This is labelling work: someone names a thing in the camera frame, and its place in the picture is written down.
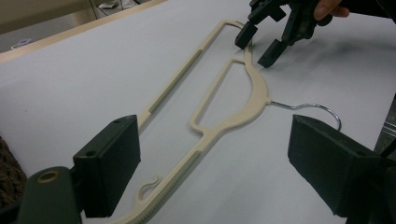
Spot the beige plastic clothes hanger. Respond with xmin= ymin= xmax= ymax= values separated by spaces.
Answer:
xmin=108 ymin=19 xmax=343 ymax=224

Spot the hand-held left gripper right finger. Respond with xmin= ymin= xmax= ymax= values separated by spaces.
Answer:
xmin=287 ymin=113 xmax=388 ymax=217

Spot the white paper sheet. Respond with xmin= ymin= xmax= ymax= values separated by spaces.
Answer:
xmin=0 ymin=0 xmax=396 ymax=224

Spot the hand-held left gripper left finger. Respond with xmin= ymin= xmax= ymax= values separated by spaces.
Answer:
xmin=72 ymin=114 xmax=142 ymax=219

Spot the brown woven basket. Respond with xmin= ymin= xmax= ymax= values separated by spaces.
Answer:
xmin=0 ymin=135 xmax=29 ymax=210

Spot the aluminium frame rail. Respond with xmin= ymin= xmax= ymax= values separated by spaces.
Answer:
xmin=375 ymin=99 xmax=396 ymax=154

